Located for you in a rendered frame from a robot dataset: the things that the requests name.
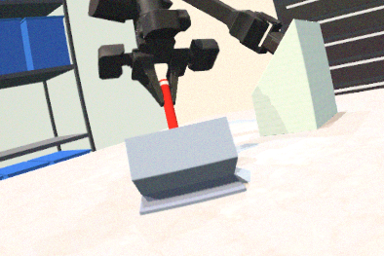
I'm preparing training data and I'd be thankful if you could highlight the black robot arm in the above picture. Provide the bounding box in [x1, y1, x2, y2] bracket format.
[88, 0, 286, 55]

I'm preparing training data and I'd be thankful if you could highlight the red peg with white band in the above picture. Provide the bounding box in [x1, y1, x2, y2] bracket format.
[159, 79, 178, 129]

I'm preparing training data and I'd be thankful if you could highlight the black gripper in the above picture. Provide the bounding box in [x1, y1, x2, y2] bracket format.
[97, 38, 220, 107]

